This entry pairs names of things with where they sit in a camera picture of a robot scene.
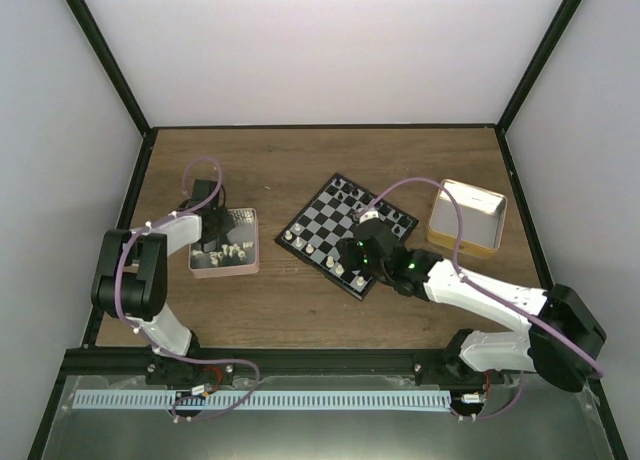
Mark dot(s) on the black aluminium mounting rail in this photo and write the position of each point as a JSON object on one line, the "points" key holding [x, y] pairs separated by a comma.
{"points": [[426, 366]]}

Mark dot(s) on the black enclosure frame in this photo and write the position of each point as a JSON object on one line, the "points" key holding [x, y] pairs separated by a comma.
{"points": [[91, 359]]}

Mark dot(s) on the black and white chessboard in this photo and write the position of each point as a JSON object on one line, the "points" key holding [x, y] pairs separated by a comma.
{"points": [[329, 216]]}

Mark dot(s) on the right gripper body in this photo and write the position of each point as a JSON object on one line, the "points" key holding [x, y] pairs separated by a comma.
{"points": [[357, 264]]}

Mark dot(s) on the light blue slotted cable duct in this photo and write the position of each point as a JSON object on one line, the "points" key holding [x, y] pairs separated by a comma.
{"points": [[420, 400]]}

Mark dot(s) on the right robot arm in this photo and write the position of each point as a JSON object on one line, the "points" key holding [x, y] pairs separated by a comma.
{"points": [[550, 332]]}

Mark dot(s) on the gold tin box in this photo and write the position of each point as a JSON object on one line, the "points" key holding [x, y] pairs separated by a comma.
{"points": [[483, 214]]}

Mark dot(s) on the pink tin box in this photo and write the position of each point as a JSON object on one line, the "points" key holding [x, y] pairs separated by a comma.
{"points": [[239, 257]]}

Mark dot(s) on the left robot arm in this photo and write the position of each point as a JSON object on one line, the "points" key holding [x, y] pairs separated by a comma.
{"points": [[131, 277]]}

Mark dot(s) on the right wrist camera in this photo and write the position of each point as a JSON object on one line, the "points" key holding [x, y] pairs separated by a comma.
{"points": [[369, 215]]}

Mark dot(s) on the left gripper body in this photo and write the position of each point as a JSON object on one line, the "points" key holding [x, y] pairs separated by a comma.
{"points": [[222, 226]]}

